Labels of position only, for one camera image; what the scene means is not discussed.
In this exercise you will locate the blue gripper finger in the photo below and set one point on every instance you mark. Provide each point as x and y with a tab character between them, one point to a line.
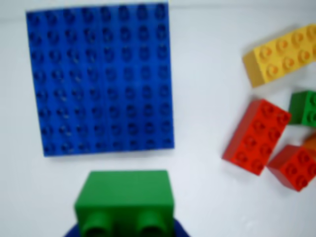
72	231
180	228

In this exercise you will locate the green 2x2 block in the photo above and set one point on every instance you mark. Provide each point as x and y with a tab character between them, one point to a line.
303	108

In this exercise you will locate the orange 2x4 block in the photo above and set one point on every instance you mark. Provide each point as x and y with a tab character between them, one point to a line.
311	142

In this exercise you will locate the yellow 2x4 block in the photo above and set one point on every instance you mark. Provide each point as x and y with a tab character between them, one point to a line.
276	59

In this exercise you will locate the blue 8x8 baseplate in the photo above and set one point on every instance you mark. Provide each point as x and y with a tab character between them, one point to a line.
98	79

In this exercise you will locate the red 2x4 block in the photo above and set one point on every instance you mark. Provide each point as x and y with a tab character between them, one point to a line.
256	138

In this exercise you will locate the green 2x4 block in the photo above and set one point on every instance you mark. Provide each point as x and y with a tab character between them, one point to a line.
123	192

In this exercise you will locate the red 2x2 block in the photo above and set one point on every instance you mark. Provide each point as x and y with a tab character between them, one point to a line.
293	168

